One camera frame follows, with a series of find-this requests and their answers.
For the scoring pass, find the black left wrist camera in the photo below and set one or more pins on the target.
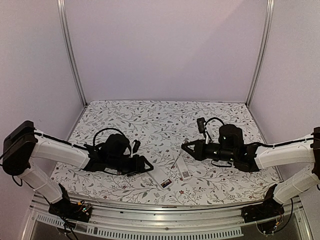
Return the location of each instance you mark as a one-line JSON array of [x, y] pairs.
[[135, 147]]

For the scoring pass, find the aluminium front rail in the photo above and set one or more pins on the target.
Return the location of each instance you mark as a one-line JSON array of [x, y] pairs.
[[116, 220]]

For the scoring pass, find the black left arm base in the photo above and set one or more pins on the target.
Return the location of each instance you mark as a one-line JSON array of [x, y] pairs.
[[64, 208]]

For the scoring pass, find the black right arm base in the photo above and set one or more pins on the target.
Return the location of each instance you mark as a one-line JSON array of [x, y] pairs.
[[269, 208]]

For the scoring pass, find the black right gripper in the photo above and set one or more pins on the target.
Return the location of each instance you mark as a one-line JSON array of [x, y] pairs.
[[198, 154]]

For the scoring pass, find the aluminium back left frame post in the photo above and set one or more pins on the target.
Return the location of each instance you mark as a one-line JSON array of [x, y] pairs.
[[61, 6]]

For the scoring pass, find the aluminium back right frame post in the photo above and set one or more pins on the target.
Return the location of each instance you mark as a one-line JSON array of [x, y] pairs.
[[270, 4]]

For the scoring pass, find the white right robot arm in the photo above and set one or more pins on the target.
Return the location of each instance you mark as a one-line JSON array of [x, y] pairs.
[[257, 156]]

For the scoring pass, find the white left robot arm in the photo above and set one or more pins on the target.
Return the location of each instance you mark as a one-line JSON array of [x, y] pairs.
[[25, 143]]

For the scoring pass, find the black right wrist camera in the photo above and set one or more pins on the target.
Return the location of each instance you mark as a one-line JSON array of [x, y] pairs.
[[201, 125]]

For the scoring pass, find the white remote with QR label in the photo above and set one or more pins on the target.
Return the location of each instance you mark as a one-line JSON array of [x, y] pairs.
[[183, 169]]

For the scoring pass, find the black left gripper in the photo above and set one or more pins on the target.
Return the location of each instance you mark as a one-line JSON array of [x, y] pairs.
[[138, 166]]

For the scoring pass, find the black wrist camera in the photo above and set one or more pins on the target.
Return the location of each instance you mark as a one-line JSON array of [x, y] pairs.
[[201, 125], [135, 147]]

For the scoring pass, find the aluminium frame post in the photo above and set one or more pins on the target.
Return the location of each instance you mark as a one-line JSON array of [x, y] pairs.
[[61, 6], [270, 4]]

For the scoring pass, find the white remote control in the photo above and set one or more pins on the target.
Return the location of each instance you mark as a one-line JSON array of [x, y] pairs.
[[161, 178]]

